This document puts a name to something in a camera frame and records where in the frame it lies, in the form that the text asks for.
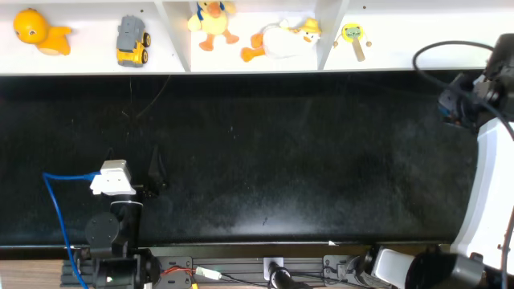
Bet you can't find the white shelf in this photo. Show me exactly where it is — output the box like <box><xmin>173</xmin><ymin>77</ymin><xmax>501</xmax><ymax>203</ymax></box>
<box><xmin>0</xmin><ymin>0</ymin><xmax>514</xmax><ymax>76</ymax></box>

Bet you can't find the white plush goose with hat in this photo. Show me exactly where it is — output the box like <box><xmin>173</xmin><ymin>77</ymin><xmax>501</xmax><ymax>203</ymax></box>
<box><xmin>240</xmin><ymin>17</ymin><xmax>323</xmax><ymax>63</ymax></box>

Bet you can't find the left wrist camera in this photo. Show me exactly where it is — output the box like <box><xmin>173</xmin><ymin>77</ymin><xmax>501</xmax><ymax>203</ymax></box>
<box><xmin>89</xmin><ymin>159</ymin><xmax>137</xmax><ymax>197</ymax></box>

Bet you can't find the grey and yellow toy truck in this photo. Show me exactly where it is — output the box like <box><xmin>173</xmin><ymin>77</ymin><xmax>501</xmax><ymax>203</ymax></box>
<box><xmin>116</xmin><ymin>14</ymin><xmax>152</xmax><ymax>68</ymax></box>

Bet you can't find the yellow wooden rattle drum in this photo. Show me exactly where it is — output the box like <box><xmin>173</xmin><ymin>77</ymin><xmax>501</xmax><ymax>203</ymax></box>
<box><xmin>332</xmin><ymin>22</ymin><xmax>373</xmax><ymax>63</ymax></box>

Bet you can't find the yellow rubber duck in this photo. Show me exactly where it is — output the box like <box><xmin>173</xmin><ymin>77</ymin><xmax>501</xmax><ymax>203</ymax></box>
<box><xmin>13</xmin><ymin>7</ymin><xmax>72</xmax><ymax>56</ymax></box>

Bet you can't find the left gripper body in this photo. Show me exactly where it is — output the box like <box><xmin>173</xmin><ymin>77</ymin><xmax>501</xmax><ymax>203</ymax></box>
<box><xmin>134</xmin><ymin>184</ymin><xmax>159</xmax><ymax>198</ymax></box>

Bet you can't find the yellow plush duck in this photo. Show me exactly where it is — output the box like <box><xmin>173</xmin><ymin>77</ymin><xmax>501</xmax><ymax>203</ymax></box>
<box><xmin>187</xmin><ymin>0</ymin><xmax>241</xmax><ymax>52</ymax></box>

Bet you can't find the mounting rail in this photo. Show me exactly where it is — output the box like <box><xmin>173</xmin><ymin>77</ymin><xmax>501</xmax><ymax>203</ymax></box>
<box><xmin>59</xmin><ymin>244</ymin><xmax>374</xmax><ymax>289</ymax></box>

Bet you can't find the blue cable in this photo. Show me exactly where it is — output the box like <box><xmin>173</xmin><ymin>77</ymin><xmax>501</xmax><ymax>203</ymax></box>
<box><xmin>42</xmin><ymin>171</ymin><xmax>101</xmax><ymax>289</ymax></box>

